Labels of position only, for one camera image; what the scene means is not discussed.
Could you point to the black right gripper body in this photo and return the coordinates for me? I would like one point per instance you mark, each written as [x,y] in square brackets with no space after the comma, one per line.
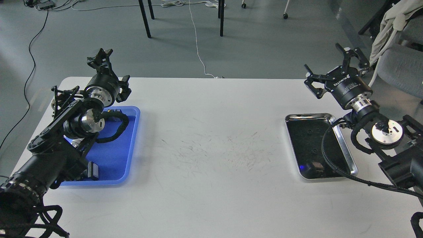
[346,87]

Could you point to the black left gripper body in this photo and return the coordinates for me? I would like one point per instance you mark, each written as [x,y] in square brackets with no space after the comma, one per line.
[103,87]

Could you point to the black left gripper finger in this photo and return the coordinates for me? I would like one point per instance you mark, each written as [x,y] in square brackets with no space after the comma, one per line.
[125,89]
[101,62]

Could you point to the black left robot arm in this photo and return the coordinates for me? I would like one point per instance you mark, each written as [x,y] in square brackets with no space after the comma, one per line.
[59,151]

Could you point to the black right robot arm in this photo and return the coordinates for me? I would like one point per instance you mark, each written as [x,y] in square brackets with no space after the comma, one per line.
[397,143]

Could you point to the grey office chair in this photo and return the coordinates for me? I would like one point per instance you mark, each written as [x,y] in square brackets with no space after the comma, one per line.
[401,67]

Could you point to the shiny metal tray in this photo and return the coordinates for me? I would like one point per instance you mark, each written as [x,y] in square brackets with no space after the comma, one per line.
[306,133]

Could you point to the beige cloth on chair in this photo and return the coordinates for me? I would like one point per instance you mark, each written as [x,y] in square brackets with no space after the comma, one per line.
[405,16]

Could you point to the blue plastic tray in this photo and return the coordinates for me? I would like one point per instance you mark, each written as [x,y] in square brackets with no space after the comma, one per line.
[113,158]

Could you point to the black power strip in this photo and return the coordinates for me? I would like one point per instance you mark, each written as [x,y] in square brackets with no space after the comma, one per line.
[39,4]

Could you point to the black square switch block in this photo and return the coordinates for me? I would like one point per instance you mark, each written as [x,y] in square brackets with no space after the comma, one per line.
[92,171]

